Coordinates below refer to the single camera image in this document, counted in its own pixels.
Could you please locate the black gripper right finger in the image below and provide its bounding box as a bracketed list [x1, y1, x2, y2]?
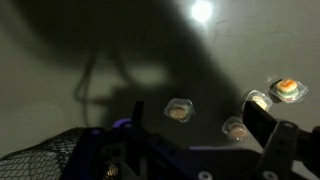
[242, 100, 300, 180]

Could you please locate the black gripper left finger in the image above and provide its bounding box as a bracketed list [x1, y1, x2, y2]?
[62, 100, 158, 180]

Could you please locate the clear plastic cup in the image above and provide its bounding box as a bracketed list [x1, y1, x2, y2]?
[163, 97, 195, 124]

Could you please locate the pale candy inside basket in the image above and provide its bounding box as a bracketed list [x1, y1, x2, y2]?
[104, 164, 120, 180]

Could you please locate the burger gummy in clear wrapper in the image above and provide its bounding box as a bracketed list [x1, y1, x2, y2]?
[268, 77, 309, 104]

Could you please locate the black wire mesh basket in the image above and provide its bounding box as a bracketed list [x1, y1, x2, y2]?
[0, 126, 88, 180]

